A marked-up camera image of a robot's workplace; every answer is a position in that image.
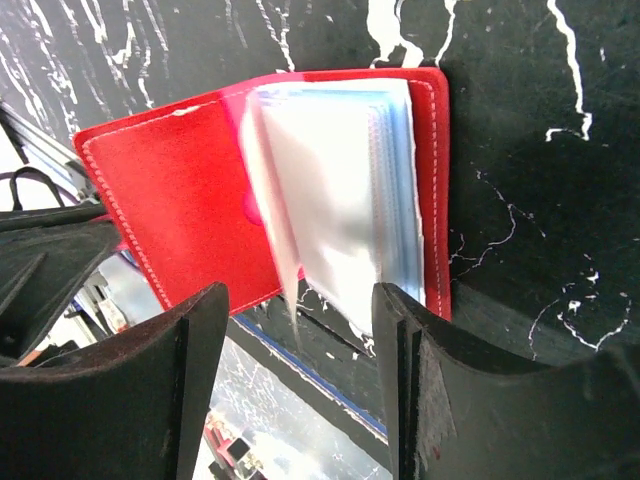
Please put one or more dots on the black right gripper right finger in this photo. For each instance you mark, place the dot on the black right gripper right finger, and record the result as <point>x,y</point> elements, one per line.
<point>458,407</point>

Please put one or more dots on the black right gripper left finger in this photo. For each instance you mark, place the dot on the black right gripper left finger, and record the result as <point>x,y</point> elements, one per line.
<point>132,406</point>

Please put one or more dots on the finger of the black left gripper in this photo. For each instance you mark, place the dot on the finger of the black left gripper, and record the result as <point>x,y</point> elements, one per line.
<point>42,269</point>

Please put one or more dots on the red leather card holder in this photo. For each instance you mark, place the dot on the red leather card holder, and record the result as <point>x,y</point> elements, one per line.
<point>336,178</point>

